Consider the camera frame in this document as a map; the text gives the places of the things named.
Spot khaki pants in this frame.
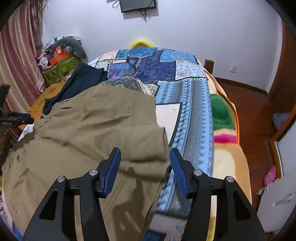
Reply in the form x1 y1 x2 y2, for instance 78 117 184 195
2 85 169 240

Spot orange box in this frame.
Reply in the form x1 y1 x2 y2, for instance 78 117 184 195
50 52 69 65

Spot striped pink curtain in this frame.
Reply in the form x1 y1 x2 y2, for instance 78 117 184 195
1 1 45 113

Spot wall mounted black monitor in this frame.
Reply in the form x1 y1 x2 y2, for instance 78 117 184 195
119 0 156 13

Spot green patterned bag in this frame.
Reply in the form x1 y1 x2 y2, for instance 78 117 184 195
42 55 80 87

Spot white wall socket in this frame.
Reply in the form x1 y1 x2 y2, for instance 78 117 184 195
230 65 237 73

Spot pink slipper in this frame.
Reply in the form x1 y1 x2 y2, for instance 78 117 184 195
264 165 277 186

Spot grey plush toy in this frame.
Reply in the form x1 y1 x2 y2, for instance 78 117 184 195
50 37 88 64

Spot yellow pillow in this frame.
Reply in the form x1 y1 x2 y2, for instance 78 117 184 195
129 38 154 49

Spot wooden bed post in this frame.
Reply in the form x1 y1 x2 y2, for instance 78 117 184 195
204 59 214 74

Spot yellow green plush blanket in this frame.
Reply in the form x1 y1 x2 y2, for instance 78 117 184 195
203 69 253 241

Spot white cabinet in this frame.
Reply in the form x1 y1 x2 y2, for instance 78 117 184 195
257 169 296 232

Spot dark navy folded garment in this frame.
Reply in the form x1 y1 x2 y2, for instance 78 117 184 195
43 63 107 115

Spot blue patchwork bedspread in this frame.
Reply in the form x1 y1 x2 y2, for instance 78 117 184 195
90 48 214 240

